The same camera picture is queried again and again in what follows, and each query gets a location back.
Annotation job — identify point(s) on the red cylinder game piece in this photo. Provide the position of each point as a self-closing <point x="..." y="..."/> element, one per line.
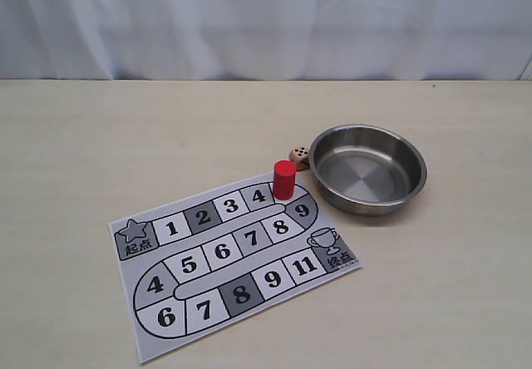
<point x="284" y="179"/>

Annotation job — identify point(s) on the wooden die black pips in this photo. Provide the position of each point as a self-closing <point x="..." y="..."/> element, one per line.
<point x="299" y="156"/>

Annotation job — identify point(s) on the round stainless steel dish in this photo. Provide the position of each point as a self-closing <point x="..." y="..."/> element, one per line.
<point x="366" y="170"/>

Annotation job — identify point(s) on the printed paper game board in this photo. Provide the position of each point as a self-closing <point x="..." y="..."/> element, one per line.
<point x="196" y="265"/>

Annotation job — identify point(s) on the white backdrop curtain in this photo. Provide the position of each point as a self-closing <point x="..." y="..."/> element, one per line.
<point x="266" y="39"/>

